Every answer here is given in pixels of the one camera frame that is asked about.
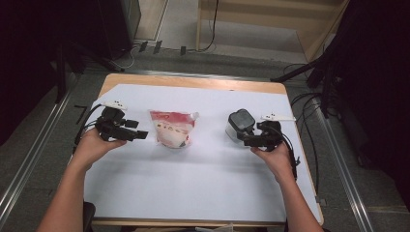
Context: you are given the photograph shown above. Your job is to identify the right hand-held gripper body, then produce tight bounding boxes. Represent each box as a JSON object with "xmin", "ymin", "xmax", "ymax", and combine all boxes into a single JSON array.
[{"xmin": 257, "ymin": 112, "xmax": 297, "ymax": 153}]

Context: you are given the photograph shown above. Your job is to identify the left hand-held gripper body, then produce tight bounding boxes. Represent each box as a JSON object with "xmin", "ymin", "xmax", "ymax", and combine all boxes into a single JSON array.
[{"xmin": 95, "ymin": 100, "xmax": 135, "ymax": 143}]

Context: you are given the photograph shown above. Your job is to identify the clear container with black lid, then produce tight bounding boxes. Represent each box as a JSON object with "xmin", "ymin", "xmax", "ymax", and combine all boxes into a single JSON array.
[{"xmin": 224, "ymin": 108, "xmax": 257, "ymax": 144}]

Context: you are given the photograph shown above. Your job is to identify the red and white powder pouch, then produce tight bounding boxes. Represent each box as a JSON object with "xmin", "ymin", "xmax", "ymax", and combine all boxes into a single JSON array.
[{"xmin": 148, "ymin": 109, "xmax": 200, "ymax": 150}]

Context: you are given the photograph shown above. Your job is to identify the person's right hand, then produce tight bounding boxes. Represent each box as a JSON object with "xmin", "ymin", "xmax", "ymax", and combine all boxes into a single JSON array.
[{"xmin": 250, "ymin": 144, "xmax": 298, "ymax": 186}]

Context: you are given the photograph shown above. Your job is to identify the person's left hand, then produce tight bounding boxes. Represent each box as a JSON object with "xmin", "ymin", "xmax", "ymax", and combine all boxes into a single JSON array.
[{"xmin": 72, "ymin": 128, "xmax": 128, "ymax": 172}]

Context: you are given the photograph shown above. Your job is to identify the black metal stand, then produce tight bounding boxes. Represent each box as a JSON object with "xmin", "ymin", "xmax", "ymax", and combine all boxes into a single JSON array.
[{"xmin": 270, "ymin": 47, "xmax": 342, "ymax": 119}]

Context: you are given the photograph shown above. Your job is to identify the black cabinet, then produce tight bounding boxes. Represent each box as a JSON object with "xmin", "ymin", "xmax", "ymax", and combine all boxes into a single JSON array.
[{"xmin": 96, "ymin": 0, "xmax": 142, "ymax": 61}]

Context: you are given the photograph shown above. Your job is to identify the black floor cables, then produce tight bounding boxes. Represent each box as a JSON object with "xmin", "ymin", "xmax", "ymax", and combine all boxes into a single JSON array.
[{"xmin": 283, "ymin": 62, "xmax": 323, "ymax": 196}]

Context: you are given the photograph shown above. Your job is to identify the white floor cable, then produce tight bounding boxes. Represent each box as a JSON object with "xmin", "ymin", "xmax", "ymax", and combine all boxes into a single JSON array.
[{"xmin": 110, "ymin": 44, "xmax": 143, "ymax": 71}]

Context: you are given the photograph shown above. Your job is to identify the short metal floor rail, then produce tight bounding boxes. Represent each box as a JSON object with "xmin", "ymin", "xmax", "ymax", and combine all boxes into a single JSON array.
[{"xmin": 124, "ymin": 69, "xmax": 272, "ymax": 82}]

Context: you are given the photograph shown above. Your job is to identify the light wooden frame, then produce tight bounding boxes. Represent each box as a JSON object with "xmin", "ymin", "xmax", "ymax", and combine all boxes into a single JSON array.
[{"xmin": 195, "ymin": 0, "xmax": 351, "ymax": 64}]

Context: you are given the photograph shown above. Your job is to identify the hanging black cable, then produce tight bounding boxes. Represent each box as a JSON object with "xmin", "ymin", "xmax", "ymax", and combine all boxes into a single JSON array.
[{"xmin": 196, "ymin": 0, "xmax": 220, "ymax": 52}]

